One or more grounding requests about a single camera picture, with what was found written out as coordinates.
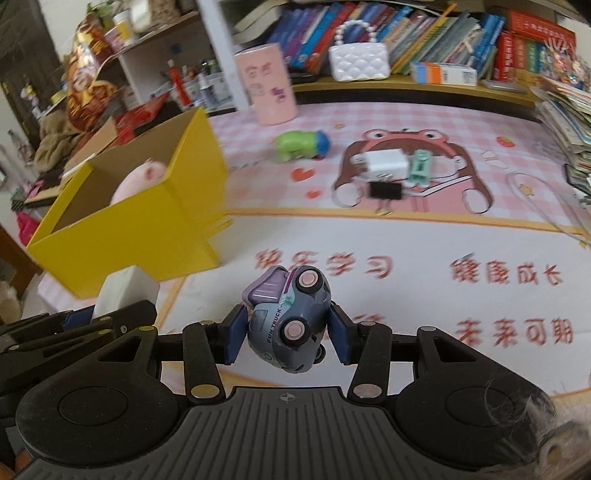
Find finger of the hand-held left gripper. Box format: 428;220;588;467
0;300;158;370
0;308;98;340

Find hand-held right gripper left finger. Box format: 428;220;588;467
65;305;250;401

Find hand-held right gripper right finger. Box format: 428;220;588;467
329;305;513;401

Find grey toy truck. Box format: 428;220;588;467
244;266;332;374

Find small white box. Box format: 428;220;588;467
95;265;161;324

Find yellow cardboard box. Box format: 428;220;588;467
27;107;232;300

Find pink plush pig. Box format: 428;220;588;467
110;158;168;206

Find white charger plug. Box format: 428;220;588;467
352;148;411;185

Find green toy with blue cap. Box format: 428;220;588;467
276;130;332;161

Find pink printed table mat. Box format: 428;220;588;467
23;99;591;416

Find black binder clip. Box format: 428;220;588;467
369;181;402;215

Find brown cardboard piece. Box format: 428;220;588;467
60;115;118;178

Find brown fleece cloth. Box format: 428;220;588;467
34;111;79;164

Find mint green clip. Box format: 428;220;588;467
409;150;435;186

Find red gift packages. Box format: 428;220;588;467
115;90;171;144

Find grey fur trim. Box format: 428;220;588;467
480;369;591;480

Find red festive decoration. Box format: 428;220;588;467
65;14;125;134

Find wooden bookshelf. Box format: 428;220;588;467
194;0;591;116

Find pink cylindrical holder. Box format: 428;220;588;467
233;43;297;125

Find red dress figurine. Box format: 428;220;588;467
168;60;190;112

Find white shelf cabinet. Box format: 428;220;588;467
99;9;236;116

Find white quilted pearl handbag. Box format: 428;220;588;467
329;19;391;83

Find orange and white carton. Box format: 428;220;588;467
410;61;478;87

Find white jar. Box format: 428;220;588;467
113;11;134;44

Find stack of booklets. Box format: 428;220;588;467
536;76;591;204

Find row of blue-spined books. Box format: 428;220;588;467
265;0;506;77

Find pile of lying books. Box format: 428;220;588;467
233;0;287;42

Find red dictionary set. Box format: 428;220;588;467
494;9;578;86

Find colourful beaded headdress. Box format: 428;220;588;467
538;39;591;93

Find thin white cable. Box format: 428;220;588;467
505;172;591;247

